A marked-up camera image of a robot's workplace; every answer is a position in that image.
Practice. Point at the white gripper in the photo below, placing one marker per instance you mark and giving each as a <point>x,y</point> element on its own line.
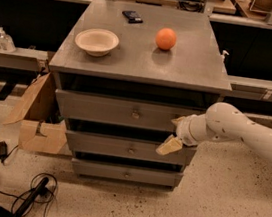
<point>183,129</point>

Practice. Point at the grey top drawer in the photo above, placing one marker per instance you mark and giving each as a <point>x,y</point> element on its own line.
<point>76,105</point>

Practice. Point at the grey drawer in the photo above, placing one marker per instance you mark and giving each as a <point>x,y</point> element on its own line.
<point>76,105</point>
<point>126,173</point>
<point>123,147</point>

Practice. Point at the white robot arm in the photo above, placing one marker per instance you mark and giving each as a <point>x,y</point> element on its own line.
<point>221,122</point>

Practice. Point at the grey drawer cabinet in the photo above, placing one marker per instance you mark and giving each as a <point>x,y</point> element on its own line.
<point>191,75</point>

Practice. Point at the grey middle drawer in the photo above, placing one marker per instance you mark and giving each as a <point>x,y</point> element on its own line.
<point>123,147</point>

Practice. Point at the grey bottom drawer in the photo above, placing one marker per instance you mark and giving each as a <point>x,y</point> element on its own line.
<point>126,173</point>

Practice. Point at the small white pump bottle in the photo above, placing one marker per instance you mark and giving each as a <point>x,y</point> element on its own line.
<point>224,55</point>

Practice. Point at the orange ball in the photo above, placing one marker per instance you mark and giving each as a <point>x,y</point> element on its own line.
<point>166,38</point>

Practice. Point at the white paper bowl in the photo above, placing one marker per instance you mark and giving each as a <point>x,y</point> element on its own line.
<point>97,42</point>

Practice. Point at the black wallet-like pouch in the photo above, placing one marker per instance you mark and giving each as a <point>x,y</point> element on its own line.
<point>132,17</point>

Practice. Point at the brown cardboard box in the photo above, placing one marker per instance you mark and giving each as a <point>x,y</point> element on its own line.
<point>40,130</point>

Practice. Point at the black power adapter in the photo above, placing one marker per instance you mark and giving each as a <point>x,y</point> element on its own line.
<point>3,150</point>

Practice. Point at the clear sanitizer bottle right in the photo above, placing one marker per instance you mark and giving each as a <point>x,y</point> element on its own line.
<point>6,42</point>

